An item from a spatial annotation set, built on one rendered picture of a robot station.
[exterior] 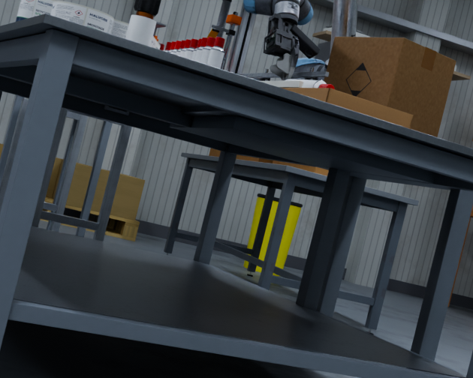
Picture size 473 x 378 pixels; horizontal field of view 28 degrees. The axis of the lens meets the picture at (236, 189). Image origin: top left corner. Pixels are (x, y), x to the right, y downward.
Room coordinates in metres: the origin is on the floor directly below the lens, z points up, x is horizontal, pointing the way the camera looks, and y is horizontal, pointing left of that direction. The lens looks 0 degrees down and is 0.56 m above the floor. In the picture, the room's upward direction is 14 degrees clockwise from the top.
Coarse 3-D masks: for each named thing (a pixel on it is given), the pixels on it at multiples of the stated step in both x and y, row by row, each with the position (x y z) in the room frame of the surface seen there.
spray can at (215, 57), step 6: (216, 42) 3.29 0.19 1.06; (222, 42) 3.29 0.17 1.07; (216, 48) 3.28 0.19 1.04; (222, 48) 3.30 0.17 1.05; (210, 54) 3.28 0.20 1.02; (216, 54) 3.27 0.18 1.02; (222, 54) 3.28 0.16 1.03; (210, 60) 3.28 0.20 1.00; (216, 60) 3.27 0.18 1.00; (222, 60) 3.30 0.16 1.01; (216, 66) 3.28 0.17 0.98
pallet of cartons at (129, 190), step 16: (0, 144) 7.83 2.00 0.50; (80, 176) 7.56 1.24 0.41; (128, 176) 7.67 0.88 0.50; (48, 192) 7.98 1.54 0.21; (80, 192) 7.56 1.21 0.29; (96, 192) 7.60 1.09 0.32; (128, 192) 7.68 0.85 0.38; (80, 208) 7.58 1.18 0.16; (96, 208) 7.61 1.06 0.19; (112, 208) 7.65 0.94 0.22; (128, 208) 7.69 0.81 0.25; (64, 224) 7.55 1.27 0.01; (112, 224) 8.46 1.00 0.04; (128, 224) 7.69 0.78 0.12
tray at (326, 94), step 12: (312, 96) 2.36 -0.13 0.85; (324, 96) 2.31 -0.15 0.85; (336, 96) 2.30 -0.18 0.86; (348, 96) 2.32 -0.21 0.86; (348, 108) 2.32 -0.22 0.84; (360, 108) 2.34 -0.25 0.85; (372, 108) 2.35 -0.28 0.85; (384, 108) 2.37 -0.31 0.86; (384, 120) 2.37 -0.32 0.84; (396, 120) 2.39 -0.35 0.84; (408, 120) 2.40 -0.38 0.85
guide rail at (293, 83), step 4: (292, 80) 2.66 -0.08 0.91; (296, 80) 2.64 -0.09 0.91; (272, 84) 2.77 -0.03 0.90; (276, 84) 2.74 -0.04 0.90; (280, 84) 2.72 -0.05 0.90; (284, 84) 2.70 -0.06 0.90; (288, 84) 2.67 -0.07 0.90; (292, 84) 2.65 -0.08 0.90; (296, 84) 2.63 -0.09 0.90; (300, 84) 2.62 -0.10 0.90
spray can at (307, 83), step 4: (284, 80) 2.76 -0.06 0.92; (288, 80) 2.74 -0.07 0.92; (300, 80) 2.69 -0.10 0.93; (304, 80) 2.68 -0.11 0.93; (308, 80) 2.67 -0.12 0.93; (312, 80) 2.65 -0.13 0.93; (316, 80) 2.64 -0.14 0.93; (320, 80) 2.63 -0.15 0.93; (304, 84) 2.66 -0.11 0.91; (308, 84) 2.65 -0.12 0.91; (312, 84) 2.63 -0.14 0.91; (316, 84) 2.62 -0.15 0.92; (320, 84) 2.62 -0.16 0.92; (324, 84) 2.61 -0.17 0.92; (328, 84) 2.60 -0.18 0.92
